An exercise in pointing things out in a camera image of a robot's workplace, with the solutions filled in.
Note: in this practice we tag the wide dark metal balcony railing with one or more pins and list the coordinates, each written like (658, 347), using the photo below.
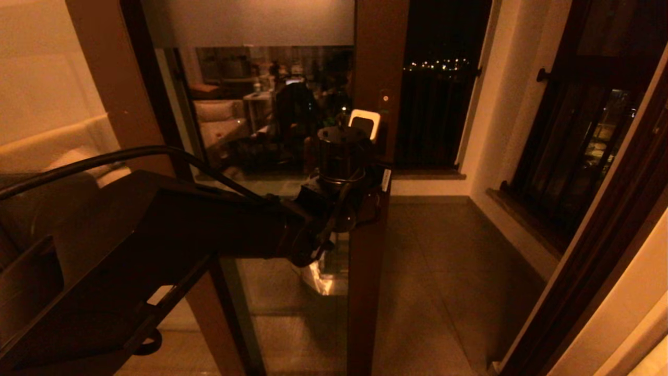
(433, 120)

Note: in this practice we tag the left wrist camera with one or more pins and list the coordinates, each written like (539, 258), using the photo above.
(365, 122)

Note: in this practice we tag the narrow dark metal side railing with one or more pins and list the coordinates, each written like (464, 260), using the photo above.
(563, 156)

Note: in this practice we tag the dark brown door jamb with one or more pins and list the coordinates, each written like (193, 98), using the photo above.
(589, 271)

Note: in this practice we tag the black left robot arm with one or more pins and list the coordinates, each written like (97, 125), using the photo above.
(130, 261)

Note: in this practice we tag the left wrist silver cylinder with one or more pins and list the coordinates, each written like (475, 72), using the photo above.
(342, 154)

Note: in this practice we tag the short stone side sill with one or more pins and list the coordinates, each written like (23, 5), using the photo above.
(522, 219)

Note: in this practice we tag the brown-framed sliding glass door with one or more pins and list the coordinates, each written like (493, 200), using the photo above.
(365, 292)

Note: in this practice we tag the long stone railing sill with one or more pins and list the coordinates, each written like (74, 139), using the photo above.
(433, 176)

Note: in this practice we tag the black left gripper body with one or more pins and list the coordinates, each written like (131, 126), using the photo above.
(344, 201)

